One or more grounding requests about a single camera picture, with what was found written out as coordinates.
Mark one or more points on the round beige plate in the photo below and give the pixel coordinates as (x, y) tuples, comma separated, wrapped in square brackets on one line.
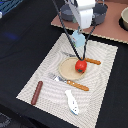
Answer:
[(67, 69)]

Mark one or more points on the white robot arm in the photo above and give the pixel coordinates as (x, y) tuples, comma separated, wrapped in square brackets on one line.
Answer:
[(75, 1)]

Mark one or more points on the large grey pot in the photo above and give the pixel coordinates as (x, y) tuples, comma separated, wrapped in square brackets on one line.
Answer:
[(99, 13)]

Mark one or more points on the beige woven placemat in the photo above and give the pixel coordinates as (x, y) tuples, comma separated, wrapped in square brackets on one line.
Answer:
[(52, 98)]

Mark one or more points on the red toy tomato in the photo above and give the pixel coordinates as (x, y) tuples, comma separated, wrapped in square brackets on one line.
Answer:
[(81, 66)]

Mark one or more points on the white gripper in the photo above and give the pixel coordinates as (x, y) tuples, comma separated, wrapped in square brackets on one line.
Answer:
[(85, 10)]

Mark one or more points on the beige bowl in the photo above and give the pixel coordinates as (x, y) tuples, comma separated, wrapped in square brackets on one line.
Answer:
[(124, 15)]

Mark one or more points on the fork with wooden handle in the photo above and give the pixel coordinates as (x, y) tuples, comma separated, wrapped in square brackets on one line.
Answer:
[(58, 78)]

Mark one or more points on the knife with wooden handle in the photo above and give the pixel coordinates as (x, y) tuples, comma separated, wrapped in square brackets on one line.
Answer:
[(86, 59)]

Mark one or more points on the small grey pot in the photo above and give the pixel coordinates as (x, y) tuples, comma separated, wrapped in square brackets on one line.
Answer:
[(69, 12)]

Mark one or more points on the light blue toy carton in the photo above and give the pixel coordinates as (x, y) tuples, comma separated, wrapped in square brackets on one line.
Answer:
[(78, 39)]

